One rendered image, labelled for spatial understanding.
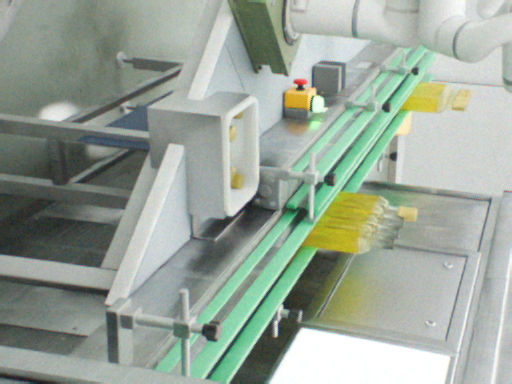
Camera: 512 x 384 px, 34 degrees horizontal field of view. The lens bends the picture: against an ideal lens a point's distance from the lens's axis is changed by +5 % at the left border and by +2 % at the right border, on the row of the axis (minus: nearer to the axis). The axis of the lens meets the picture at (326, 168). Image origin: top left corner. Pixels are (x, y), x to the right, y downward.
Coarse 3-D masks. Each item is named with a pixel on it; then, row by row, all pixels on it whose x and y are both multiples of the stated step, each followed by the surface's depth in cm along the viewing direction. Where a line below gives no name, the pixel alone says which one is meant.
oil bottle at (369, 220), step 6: (330, 210) 192; (336, 210) 192; (324, 216) 189; (330, 216) 189; (336, 216) 189; (342, 216) 189; (348, 216) 189; (354, 216) 189; (360, 216) 189; (366, 216) 189; (372, 216) 190; (354, 222) 187; (360, 222) 187; (366, 222) 187; (372, 222) 187; (378, 222) 189; (372, 228) 186
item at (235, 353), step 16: (400, 112) 290; (384, 144) 257; (368, 160) 242; (352, 176) 230; (352, 192) 218; (304, 256) 182; (288, 272) 175; (272, 288) 169; (288, 288) 168; (272, 304) 162; (256, 320) 157; (240, 336) 151; (256, 336) 151; (224, 352) 147; (240, 352) 147; (224, 368) 142
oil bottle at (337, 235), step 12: (312, 228) 184; (324, 228) 183; (336, 228) 183; (348, 228) 183; (360, 228) 183; (312, 240) 185; (324, 240) 184; (336, 240) 183; (348, 240) 182; (360, 240) 181; (372, 240) 182; (348, 252) 184; (360, 252) 183
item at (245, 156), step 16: (256, 112) 172; (224, 128) 157; (240, 128) 174; (256, 128) 174; (224, 144) 159; (240, 144) 176; (256, 144) 175; (224, 160) 160; (240, 160) 177; (256, 160) 176; (224, 176) 161; (256, 176) 178; (224, 192) 163; (240, 192) 175; (224, 208) 165; (240, 208) 170
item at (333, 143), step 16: (416, 48) 313; (400, 64) 288; (384, 80) 267; (400, 80) 267; (368, 96) 247; (384, 96) 247; (352, 112) 230; (368, 112) 231; (336, 128) 216; (352, 128) 216; (320, 144) 203; (336, 144) 204; (304, 160) 192; (320, 160) 193; (336, 160) 195
